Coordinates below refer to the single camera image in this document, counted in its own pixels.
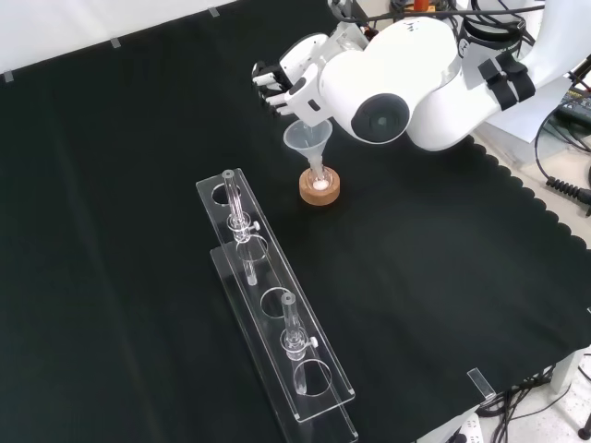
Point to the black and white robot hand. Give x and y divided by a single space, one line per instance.
302 60

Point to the clear plastic funnel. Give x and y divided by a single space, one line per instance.
295 138

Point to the round-bottom glass flask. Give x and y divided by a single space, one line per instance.
318 184

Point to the clear acrylic funnel stand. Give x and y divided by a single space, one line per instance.
277 323

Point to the grey tape strip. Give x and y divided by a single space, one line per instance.
115 43
212 11
7 75

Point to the black bench cloth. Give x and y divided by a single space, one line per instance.
138 184

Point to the pale board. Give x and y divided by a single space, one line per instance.
531 120

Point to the dark electronic device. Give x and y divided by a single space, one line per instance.
575 108

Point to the clear tape strip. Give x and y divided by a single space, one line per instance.
480 384

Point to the white power strip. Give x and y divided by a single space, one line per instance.
466 431

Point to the white table leg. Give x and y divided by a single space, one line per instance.
568 369

